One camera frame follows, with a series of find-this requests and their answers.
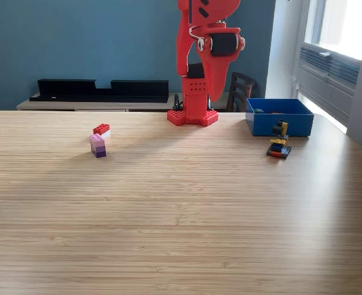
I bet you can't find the blue plastic bin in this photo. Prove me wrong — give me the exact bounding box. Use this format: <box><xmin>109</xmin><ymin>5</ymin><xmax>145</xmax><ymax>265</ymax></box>
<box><xmin>245</xmin><ymin>98</ymin><xmax>315</xmax><ymax>138</ymax></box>

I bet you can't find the white window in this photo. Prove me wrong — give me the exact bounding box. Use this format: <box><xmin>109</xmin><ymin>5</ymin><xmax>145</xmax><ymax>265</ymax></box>
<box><xmin>302</xmin><ymin>0</ymin><xmax>362</xmax><ymax>61</ymax></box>

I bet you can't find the dark wooden chair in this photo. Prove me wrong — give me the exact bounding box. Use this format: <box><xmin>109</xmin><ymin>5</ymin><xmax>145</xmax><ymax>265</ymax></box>
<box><xmin>226</xmin><ymin>71</ymin><xmax>258</xmax><ymax>113</ymax></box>

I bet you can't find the pink purple brick stack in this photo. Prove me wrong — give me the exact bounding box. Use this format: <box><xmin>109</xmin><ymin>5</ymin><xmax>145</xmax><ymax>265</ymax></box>
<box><xmin>89</xmin><ymin>133</ymin><xmax>107</xmax><ymax>159</ymax></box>

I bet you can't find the grey vent grille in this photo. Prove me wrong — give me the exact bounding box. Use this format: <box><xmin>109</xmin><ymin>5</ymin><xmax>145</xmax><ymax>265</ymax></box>
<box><xmin>297</xmin><ymin>42</ymin><xmax>361</xmax><ymax>93</ymax></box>

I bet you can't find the pale wooden sideboard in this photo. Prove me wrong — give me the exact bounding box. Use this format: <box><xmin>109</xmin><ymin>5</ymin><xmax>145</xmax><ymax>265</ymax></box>
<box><xmin>16</xmin><ymin>92</ymin><xmax>230</xmax><ymax>112</ymax></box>

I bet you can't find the small yellow toy digger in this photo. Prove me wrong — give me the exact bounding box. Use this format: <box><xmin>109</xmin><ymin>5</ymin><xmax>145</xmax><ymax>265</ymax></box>
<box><xmin>266</xmin><ymin>119</ymin><xmax>293</xmax><ymax>160</ymax></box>

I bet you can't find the red white brick stack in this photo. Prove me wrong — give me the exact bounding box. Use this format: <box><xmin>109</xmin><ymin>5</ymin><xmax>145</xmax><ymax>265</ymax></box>
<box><xmin>92</xmin><ymin>123</ymin><xmax>111</xmax><ymax>139</ymax></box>

